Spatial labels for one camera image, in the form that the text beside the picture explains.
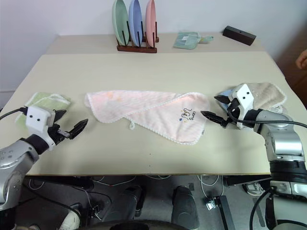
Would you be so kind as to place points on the dark rounded foot shape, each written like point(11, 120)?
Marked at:
point(130, 203)
point(184, 206)

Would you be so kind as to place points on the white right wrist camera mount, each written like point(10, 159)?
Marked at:
point(244, 97)

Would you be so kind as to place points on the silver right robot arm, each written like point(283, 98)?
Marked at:
point(283, 139)

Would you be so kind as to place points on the person's bare hand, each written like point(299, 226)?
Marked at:
point(302, 61)

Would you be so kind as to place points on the teal folded cloth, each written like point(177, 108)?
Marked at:
point(185, 39)

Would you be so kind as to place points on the grey white sneaker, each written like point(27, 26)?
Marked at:
point(254, 189)

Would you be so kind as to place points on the small metal floor bracket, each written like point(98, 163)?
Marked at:
point(211, 204)

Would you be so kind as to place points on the dark brown wooden block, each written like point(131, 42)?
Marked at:
point(239, 34)

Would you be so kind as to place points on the dark wooden plate rack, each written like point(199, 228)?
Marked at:
point(136, 49)

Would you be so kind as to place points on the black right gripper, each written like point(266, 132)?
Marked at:
point(233, 106)

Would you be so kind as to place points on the green plate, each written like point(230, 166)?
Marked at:
point(119, 19)

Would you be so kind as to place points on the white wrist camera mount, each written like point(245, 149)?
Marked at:
point(244, 97)
point(37, 119)

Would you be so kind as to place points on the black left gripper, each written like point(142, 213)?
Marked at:
point(57, 134)

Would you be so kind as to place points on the pink plate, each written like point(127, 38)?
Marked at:
point(150, 21)

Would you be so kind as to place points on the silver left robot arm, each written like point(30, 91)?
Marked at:
point(14, 155)

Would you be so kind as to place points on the pink embroidered towel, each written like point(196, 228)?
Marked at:
point(148, 105)

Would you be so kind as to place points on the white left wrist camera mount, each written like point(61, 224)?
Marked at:
point(37, 119)

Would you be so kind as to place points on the beige folded towel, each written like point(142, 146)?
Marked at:
point(266, 94)

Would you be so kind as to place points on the black table leg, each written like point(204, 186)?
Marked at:
point(224, 210)

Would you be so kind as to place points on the green folded towel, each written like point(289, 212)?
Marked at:
point(48, 100)

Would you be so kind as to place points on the blue plate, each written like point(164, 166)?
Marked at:
point(134, 19)

